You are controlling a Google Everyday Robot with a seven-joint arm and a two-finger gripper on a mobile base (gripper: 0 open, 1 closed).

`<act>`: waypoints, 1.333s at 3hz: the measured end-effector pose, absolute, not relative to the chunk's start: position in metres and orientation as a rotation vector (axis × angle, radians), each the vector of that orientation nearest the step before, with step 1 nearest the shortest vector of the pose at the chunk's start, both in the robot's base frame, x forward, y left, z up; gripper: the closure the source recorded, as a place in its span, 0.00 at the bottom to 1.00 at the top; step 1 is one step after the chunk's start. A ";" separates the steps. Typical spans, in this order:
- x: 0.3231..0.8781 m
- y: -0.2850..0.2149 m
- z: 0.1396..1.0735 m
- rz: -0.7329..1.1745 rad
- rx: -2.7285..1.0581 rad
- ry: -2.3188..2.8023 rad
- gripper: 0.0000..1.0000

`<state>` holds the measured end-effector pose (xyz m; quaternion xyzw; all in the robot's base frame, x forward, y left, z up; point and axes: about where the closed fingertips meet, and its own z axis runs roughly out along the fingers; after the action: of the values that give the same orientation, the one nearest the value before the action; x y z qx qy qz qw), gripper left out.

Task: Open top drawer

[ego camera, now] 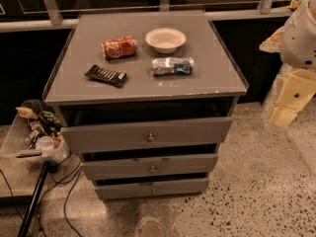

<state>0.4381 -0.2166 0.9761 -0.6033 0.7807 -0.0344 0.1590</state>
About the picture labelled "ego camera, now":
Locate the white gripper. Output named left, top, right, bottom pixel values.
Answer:
left=270, top=69, right=316, bottom=127

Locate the grey top drawer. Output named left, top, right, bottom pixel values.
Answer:
left=61, top=117, right=232, bottom=153

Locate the grey drawer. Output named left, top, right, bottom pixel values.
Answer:
left=95, top=178, right=208, bottom=200
left=61, top=117, right=232, bottom=153
left=82, top=154, right=218, bottom=181

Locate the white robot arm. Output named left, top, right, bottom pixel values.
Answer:
left=260, top=0, right=316, bottom=127

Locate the grey middle drawer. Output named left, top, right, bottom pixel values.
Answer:
left=82, top=154, right=218, bottom=181

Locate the grey drawer cabinet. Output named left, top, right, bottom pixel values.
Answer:
left=43, top=11, right=248, bottom=187

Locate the grey bottom drawer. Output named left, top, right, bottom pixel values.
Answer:
left=95, top=178, right=208, bottom=200

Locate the silver blue snack bag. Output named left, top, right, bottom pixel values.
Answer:
left=152, top=57, right=195, bottom=76

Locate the white paper bowl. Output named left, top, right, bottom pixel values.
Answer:
left=145, top=28, right=187, bottom=54

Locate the orange soda can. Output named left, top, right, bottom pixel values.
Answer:
left=102, top=36, right=137, bottom=59

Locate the black striped snack bar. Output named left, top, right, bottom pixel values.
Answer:
left=85, top=65, right=127, bottom=88

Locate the white cup in bin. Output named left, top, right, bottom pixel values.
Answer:
left=36, top=136, right=55, bottom=150

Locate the black pole stand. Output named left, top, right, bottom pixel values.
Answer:
left=17, top=162, right=50, bottom=237

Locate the metal railing frame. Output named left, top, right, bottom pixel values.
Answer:
left=0, top=0, right=316, bottom=34

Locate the black floor cable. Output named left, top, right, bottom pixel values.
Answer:
left=36, top=155, right=85, bottom=237

